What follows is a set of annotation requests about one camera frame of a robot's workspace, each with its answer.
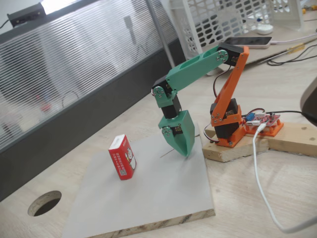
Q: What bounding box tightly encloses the red tissue box with snowman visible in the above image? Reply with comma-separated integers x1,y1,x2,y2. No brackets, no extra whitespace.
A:
108,134,138,181

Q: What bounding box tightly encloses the black box device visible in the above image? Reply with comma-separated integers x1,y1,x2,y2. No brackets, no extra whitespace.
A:
6,2,48,27

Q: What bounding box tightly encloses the wooden base block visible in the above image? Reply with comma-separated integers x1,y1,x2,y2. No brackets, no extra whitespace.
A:
202,126,270,163

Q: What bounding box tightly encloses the grey laminated wooden board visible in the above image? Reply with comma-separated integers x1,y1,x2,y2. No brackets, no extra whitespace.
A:
60,123,215,238

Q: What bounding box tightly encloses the red circuit board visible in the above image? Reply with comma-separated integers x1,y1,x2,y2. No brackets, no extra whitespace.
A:
244,112,282,127

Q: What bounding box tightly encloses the long wooden base plank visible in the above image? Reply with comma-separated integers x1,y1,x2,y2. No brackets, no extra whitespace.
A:
266,121,317,157

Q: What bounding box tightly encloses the smartphone with pink case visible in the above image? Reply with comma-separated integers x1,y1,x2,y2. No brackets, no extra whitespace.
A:
220,36,273,50

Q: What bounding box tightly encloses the white lattice plastic basket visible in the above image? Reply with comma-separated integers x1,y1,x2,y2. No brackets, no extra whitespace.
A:
169,0,305,76

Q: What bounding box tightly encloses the ribbed glass desk partition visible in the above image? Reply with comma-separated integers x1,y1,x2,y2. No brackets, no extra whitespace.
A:
0,0,186,202

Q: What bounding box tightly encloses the white earbuds case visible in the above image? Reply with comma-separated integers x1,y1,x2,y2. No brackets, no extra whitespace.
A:
256,24,274,35

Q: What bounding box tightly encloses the grey rounded object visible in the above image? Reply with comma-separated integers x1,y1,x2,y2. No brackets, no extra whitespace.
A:
299,76,317,120

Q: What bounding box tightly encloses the white usb cable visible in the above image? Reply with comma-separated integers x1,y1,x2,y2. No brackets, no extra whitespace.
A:
252,123,317,234

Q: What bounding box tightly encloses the grey metal post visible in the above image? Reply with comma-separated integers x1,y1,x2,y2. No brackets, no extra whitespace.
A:
145,0,174,71

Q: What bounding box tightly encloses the black power cable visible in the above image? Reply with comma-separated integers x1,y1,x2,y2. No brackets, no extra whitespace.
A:
266,110,317,126

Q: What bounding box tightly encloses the thin black cable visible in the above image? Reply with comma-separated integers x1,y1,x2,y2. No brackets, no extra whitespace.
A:
266,45,317,66

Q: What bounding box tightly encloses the yellow handled screwdriver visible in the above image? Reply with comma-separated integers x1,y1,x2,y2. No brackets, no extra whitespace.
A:
257,42,313,64

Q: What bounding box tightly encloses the pink charging cable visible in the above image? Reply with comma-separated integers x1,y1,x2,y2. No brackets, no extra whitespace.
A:
269,33,317,45

